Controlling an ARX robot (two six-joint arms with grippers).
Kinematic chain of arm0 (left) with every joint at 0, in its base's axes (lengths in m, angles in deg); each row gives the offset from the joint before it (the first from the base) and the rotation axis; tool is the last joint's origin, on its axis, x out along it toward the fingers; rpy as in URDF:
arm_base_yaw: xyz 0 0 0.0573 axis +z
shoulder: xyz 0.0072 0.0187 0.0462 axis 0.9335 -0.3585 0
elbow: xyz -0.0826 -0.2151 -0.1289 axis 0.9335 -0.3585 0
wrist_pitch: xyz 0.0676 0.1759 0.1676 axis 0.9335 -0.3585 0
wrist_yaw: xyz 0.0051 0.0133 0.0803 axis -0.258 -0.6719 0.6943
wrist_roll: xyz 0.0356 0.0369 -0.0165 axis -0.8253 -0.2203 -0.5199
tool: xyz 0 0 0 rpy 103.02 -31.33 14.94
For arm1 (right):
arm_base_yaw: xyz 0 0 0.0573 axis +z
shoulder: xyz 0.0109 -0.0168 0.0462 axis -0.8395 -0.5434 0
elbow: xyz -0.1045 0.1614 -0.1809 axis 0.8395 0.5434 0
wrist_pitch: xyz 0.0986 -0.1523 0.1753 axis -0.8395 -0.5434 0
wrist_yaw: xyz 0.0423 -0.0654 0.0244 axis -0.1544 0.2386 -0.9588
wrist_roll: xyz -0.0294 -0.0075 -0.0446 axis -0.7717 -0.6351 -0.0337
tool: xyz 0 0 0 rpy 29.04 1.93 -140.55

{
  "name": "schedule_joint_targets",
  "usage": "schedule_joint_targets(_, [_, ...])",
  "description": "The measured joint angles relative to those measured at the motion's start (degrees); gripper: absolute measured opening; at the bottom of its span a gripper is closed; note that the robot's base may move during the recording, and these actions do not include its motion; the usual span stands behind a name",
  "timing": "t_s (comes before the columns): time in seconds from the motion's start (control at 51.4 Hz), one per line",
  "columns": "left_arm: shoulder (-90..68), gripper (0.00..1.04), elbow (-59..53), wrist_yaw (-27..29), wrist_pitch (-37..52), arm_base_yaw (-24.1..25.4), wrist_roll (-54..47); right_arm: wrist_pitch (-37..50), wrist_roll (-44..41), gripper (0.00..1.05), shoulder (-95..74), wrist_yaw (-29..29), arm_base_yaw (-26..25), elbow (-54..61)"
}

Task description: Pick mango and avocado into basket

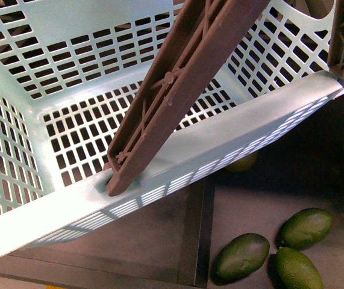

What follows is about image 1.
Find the green avocado under basket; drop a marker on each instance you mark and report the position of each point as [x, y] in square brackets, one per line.
[242, 164]

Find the brown basket handle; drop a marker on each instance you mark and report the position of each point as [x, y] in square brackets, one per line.
[198, 44]

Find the light blue plastic basket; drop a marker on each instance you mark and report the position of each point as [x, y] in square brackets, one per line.
[69, 70]

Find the green avocado upper right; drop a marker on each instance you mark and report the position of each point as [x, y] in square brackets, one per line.
[306, 228]

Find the green avocado bottom right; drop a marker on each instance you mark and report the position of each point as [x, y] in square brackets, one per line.
[296, 270]

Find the green avocado left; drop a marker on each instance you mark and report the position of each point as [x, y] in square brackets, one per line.
[242, 256]

